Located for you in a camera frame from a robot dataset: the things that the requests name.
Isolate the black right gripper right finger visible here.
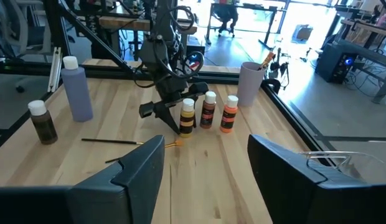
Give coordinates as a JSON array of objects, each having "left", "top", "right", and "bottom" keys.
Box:
[{"left": 247, "top": 134, "right": 367, "bottom": 224}]

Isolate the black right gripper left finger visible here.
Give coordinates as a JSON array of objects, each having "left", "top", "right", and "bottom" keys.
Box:
[{"left": 65, "top": 134, "right": 166, "bottom": 224}]

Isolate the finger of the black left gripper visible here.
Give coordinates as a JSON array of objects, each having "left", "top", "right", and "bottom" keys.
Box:
[
  {"left": 189, "top": 96, "right": 199, "bottom": 128},
  {"left": 154, "top": 107, "right": 182, "bottom": 135}
]

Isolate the small yellow paint bottle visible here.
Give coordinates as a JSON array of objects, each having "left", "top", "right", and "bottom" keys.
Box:
[{"left": 179, "top": 98, "right": 195, "bottom": 139}]

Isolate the orange paintbrush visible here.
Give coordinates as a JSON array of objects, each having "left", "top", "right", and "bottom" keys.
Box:
[
  {"left": 258, "top": 51, "right": 276, "bottom": 71},
  {"left": 81, "top": 138, "right": 184, "bottom": 149}
]

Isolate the clear plastic bin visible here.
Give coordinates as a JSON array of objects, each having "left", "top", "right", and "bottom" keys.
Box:
[{"left": 300, "top": 151, "right": 386, "bottom": 187}]

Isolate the large lavender paint bottle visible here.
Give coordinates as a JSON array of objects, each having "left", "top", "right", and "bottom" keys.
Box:
[{"left": 60, "top": 55, "right": 94, "bottom": 123}]

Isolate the small brown paint bottle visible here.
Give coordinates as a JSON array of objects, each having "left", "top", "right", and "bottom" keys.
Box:
[{"left": 199, "top": 91, "right": 217, "bottom": 129}]

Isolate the small orange paint bottle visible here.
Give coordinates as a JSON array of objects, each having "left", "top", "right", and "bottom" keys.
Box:
[{"left": 220, "top": 95, "right": 240, "bottom": 134}]

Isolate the black computer tower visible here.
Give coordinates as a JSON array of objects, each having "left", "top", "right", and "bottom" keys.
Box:
[
  {"left": 184, "top": 43, "right": 207, "bottom": 74},
  {"left": 315, "top": 42, "right": 358, "bottom": 85}
]

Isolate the white cup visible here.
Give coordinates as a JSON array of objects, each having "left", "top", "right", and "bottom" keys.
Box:
[{"left": 236, "top": 61, "right": 267, "bottom": 108}]

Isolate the wooden top metal workbench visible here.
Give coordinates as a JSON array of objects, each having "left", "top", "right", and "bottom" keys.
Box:
[
  {"left": 98, "top": 0, "right": 199, "bottom": 62},
  {"left": 339, "top": 17, "right": 386, "bottom": 105}
]

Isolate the black office chair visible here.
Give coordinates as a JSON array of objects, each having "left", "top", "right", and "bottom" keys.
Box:
[{"left": 213, "top": 2, "right": 240, "bottom": 39}]

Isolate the black metal desk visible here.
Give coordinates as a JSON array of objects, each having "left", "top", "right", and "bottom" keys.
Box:
[{"left": 205, "top": 1, "right": 289, "bottom": 50}]

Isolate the silver aluminium bar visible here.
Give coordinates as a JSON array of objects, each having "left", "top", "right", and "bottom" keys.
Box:
[{"left": 47, "top": 46, "right": 63, "bottom": 93}]

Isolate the brown cardboard box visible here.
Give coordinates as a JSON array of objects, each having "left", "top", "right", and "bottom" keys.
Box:
[{"left": 292, "top": 24, "right": 314, "bottom": 43}]

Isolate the grey office chair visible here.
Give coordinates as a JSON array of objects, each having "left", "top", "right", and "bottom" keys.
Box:
[{"left": 0, "top": 0, "right": 31, "bottom": 62}]

